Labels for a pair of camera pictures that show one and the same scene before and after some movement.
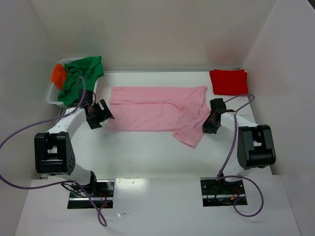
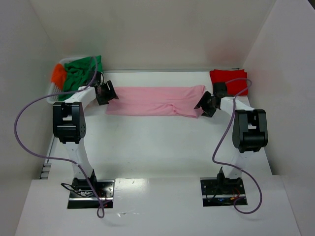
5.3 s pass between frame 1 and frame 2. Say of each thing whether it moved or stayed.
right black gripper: moved
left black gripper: moved
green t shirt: stayed
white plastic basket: stayed
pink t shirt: moved
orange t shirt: stayed
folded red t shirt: stayed
